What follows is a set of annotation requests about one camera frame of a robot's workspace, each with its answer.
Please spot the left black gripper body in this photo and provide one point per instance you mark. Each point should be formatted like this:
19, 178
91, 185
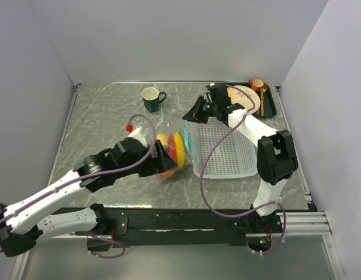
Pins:
148, 166

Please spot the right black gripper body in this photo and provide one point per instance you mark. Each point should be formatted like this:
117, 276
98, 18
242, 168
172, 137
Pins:
204, 109

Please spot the red chili pepper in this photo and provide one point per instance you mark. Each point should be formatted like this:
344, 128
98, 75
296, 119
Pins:
172, 148

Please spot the clear zip top bag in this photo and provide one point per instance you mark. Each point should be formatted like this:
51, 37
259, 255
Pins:
191, 153

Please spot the banana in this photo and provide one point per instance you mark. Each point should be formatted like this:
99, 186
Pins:
180, 150

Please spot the peach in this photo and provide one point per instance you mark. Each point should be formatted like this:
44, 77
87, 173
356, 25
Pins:
167, 174

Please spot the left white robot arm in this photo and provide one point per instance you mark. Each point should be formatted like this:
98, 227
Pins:
34, 219

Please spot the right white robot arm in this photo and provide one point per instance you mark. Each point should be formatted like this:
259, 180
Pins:
276, 155

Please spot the beige round plate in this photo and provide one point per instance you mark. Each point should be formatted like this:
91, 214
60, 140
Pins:
245, 96

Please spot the small orange cup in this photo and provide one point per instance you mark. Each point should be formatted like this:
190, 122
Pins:
256, 84

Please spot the gold spoon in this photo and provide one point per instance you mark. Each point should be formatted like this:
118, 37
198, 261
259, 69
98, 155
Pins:
262, 92

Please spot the dark green tray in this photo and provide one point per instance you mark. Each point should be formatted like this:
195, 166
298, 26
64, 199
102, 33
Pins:
270, 108

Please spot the white plastic basket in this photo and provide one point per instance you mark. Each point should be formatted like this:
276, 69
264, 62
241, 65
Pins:
234, 158

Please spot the green mug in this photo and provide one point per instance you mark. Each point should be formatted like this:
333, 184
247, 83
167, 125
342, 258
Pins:
152, 98

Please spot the black base beam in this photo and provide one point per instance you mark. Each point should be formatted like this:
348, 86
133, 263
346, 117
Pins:
154, 227

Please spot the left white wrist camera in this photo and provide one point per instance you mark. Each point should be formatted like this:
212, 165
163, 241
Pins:
140, 133

